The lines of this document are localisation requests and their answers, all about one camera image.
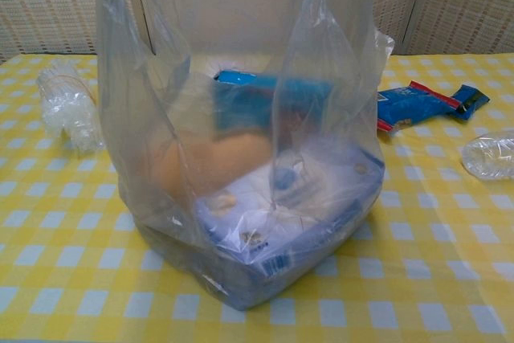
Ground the round tan bread bun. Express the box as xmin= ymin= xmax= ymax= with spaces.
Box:
xmin=154 ymin=129 xmax=271 ymax=204

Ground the blue red snack packet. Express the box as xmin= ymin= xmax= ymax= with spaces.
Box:
xmin=375 ymin=80 xmax=459 ymax=133

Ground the clear plastic water bottle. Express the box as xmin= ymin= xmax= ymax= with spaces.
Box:
xmin=461 ymin=129 xmax=514 ymax=182

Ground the clear plastic straw bundle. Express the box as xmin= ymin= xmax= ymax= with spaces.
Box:
xmin=35 ymin=59 xmax=108 ymax=156

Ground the blue cardboard snack box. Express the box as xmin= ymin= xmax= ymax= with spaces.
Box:
xmin=211 ymin=69 xmax=335 ymax=140

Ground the clear plastic bag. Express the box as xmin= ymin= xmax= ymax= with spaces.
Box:
xmin=94 ymin=0 xmax=397 ymax=312

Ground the white blue snack package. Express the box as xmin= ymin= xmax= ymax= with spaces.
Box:
xmin=191 ymin=145 xmax=387 ymax=312

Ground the small dark blue wrapper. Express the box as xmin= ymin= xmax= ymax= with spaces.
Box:
xmin=448 ymin=84 xmax=492 ymax=121

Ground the yellow white checkered tablecloth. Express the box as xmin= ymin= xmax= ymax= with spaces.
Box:
xmin=0 ymin=52 xmax=514 ymax=343

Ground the beige woven folding screen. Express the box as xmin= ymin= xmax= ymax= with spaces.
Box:
xmin=0 ymin=0 xmax=514 ymax=57

